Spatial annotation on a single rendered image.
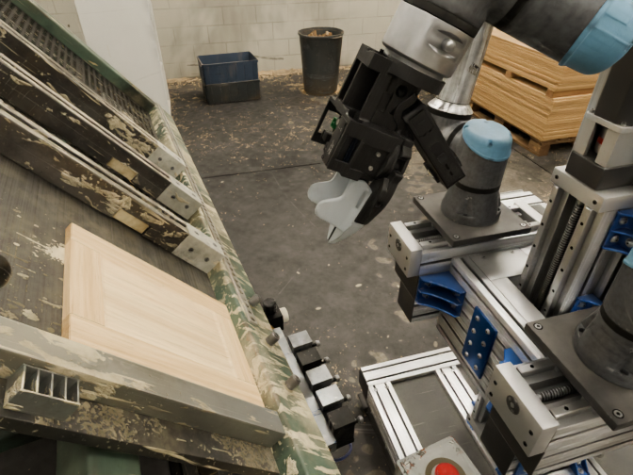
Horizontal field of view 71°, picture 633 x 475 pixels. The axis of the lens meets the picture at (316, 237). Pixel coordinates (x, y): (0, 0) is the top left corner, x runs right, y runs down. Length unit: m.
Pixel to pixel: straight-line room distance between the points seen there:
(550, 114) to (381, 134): 3.75
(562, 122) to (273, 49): 3.61
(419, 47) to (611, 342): 0.63
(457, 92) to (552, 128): 3.09
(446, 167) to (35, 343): 0.51
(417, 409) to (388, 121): 1.43
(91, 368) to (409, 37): 0.53
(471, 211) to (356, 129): 0.78
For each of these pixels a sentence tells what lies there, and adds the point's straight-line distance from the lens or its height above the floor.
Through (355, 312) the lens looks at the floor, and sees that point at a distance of 2.35.
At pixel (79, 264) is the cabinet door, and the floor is 1.20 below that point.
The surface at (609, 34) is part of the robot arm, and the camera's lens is 0.47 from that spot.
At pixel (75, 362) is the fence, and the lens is 0.64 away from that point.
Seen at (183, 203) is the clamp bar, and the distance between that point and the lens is 1.44.
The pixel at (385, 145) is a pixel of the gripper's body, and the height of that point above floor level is 1.49.
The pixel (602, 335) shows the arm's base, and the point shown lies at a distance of 0.90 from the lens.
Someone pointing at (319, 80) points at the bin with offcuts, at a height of 0.18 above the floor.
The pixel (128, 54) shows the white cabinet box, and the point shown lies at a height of 0.65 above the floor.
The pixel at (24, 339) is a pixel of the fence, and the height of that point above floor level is 1.28.
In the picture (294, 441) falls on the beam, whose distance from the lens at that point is 0.88.
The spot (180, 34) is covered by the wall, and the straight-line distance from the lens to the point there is 6.06.
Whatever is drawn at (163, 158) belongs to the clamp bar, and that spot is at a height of 0.98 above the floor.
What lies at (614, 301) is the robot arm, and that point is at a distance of 0.87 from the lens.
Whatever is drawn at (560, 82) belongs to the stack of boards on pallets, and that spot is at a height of 0.62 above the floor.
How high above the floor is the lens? 1.67
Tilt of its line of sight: 36 degrees down
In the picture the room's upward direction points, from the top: straight up
